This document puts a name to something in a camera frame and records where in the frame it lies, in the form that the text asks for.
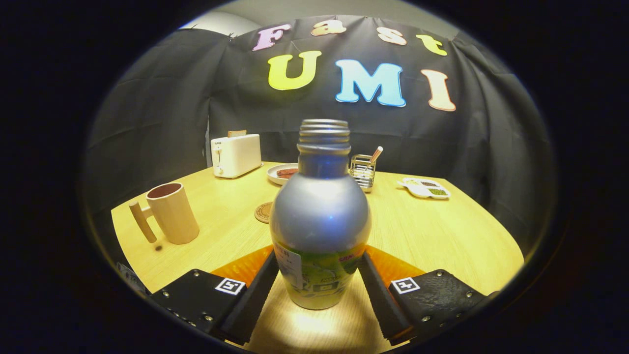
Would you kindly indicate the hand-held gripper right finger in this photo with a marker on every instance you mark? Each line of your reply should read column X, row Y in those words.
column 381, row 302

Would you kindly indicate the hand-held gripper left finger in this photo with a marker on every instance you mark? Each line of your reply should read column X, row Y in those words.
column 250, row 307

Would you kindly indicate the round brown coaster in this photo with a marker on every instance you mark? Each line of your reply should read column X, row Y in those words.
column 264, row 212

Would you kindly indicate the silver juice bottle green label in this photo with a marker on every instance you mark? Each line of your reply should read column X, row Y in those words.
column 319, row 216

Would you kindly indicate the light wooden table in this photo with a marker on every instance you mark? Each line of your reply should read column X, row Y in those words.
column 432, row 236

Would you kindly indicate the white divided condiment dish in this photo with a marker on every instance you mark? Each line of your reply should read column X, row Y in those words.
column 422, row 189

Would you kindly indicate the white round plate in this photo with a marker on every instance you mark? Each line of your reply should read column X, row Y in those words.
column 275, row 178

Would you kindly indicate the brown fried food piece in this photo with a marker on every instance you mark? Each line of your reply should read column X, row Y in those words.
column 286, row 172

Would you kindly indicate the white toaster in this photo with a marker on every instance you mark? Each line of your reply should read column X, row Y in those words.
column 238, row 155

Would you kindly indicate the toast slice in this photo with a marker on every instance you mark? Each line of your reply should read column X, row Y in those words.
column 237, row 133

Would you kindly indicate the black backdrop cloth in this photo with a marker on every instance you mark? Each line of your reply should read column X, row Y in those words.
column 162, row 108

